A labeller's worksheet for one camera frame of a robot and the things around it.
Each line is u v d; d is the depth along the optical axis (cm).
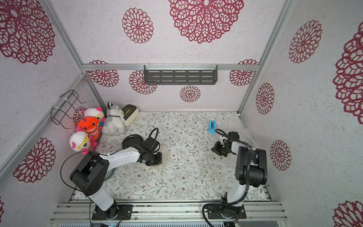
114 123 99
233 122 116
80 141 80
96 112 95
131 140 100
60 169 46
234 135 80
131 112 113
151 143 74
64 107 77
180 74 95
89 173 48
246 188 52
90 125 88
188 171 88
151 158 78
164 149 94
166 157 92
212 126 107
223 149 83
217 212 73
